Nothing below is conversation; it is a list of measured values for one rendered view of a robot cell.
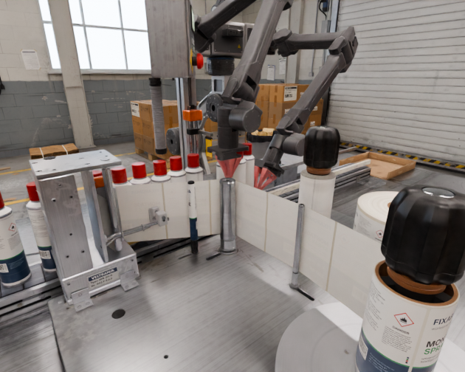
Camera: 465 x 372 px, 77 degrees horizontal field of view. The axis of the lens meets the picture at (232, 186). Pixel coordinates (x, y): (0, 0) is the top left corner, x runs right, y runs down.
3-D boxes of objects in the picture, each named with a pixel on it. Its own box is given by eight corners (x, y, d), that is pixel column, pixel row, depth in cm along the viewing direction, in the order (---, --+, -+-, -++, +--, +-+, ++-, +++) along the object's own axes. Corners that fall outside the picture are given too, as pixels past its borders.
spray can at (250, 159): (239, 205, 98) (240, 145, 91) (237, 198, 103) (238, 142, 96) (254, 204, 99) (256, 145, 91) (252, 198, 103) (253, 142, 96)
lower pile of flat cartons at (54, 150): (32, 170, 423) (29, 155, 415) (31, 161, 464) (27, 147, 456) (81, 162, 457) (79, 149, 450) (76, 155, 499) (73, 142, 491)
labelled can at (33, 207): (45, 277, 63) (21, 190, 56) (42, 265, 67) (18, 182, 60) (71, 267, 66) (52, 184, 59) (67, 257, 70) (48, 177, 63)
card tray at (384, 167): (387, 180, 136) (389, 172, 135) (338, 167, 155) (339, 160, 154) (414, 168, 153) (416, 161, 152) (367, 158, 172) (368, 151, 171)
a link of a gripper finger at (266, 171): (257, 188, 94) (269, 163, 95) (242, 184, 99) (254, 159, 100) (269, 196, 99) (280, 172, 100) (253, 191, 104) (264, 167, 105)
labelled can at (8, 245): (3, 291, 59) (-30, 199, 52) (1, 278, 63) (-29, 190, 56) (32, 280, 62) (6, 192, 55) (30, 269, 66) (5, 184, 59)
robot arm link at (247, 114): (249, 97, 82) (230, 77, 77) (280, 99, 74) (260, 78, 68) (230, 133, 82) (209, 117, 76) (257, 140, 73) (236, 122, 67)
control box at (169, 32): (150, 77, 72) (142, -13, 66) (162, 77, 88) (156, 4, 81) (192, 77, 73) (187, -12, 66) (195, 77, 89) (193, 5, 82)
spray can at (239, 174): (243, 211, 94) (243, 149, 86) (227, 209, 95) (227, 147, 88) (246, 204, 98) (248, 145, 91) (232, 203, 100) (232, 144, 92)
